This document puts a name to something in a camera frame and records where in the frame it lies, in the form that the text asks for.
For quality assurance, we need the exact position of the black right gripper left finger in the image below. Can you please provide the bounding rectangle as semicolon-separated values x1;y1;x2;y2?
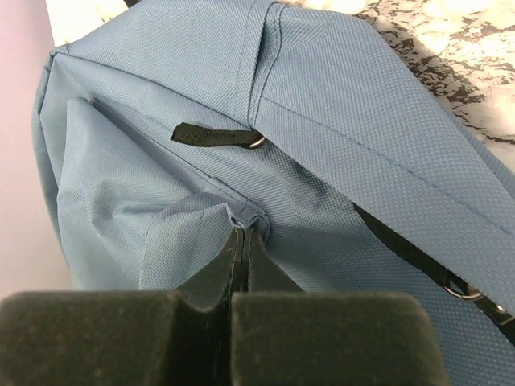
1;229;244;385

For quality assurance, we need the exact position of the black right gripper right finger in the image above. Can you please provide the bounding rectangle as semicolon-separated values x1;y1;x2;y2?
230;229;447;385

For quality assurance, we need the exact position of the blue student backpack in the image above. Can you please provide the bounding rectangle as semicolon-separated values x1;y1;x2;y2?
32;1;514;385

